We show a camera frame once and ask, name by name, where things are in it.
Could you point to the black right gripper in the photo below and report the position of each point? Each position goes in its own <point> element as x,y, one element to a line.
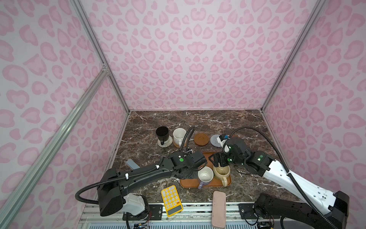
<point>221,159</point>

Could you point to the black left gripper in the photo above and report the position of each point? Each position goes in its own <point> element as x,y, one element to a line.
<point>198,160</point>

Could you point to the beige glazed mug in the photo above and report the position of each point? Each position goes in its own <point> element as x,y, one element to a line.
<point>222,174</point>

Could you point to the purple mug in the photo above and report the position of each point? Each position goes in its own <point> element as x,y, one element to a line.
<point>205,176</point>

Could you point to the light blue woven coaster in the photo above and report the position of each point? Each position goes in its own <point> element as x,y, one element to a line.
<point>215,141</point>

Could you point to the dark wooden saucer coaster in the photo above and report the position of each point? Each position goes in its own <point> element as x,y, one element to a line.
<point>201,139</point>

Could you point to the white speckled mug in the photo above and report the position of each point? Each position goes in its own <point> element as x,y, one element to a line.
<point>178,136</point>

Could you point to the black mug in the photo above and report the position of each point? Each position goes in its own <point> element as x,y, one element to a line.
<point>162,134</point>

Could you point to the white woven coaster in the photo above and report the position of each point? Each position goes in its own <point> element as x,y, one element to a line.
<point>166,143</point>

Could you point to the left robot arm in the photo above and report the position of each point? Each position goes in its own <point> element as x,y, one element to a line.
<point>116,185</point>

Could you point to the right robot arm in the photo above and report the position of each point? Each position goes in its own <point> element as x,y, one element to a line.
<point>320,208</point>

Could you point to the pink rectangular case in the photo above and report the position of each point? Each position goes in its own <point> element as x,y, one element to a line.
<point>219,210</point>

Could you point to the yellow calculator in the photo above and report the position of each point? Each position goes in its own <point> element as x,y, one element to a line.
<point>171,200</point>

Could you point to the grey remote device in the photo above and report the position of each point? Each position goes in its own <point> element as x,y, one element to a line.
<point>130,163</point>

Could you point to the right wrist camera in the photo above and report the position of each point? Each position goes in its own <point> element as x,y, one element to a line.
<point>234,147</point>

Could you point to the aluminium front rail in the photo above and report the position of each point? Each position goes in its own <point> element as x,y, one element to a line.
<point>195,215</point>

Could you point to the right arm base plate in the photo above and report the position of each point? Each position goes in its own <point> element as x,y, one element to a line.
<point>249,211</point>

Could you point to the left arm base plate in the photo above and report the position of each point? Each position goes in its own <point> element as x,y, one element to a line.
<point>152,212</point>

